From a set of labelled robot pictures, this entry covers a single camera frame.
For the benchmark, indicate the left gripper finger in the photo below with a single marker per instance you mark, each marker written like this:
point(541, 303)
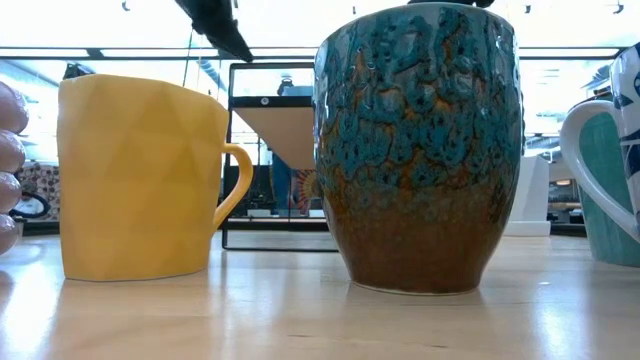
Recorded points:
point(225, 40)

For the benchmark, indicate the yellow faceted mug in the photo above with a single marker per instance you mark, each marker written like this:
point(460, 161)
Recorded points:
point(135, 175)

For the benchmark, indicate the teal brown glazed mug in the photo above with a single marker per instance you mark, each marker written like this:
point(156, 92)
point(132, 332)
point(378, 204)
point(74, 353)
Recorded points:
point(420, 150)

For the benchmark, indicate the lilac ribbed mug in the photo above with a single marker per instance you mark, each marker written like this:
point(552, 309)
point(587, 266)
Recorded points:
point(10, 165)

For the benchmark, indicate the white mug blue pattern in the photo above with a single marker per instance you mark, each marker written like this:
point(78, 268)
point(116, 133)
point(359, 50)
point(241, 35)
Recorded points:
point(631, 100)

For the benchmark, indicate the teal mug white inside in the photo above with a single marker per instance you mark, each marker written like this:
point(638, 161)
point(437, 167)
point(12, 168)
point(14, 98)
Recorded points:
point(605, 245)

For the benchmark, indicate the orange mandala tapestry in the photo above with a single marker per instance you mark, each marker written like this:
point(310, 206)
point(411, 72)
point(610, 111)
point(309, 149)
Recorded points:
point(307, 192)

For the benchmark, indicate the brown white patterned cloth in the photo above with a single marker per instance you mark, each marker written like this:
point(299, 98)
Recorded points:
point(40, 177)

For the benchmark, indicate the white plant saucer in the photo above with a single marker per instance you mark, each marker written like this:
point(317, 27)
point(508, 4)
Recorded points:
point(527, 228)

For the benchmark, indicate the wooden shelf black frame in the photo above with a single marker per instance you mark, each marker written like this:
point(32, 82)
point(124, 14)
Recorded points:
point(285, 135)

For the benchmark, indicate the black aluminium table frame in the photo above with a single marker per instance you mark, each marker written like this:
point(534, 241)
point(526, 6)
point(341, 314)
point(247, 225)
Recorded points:
point(275, 226)

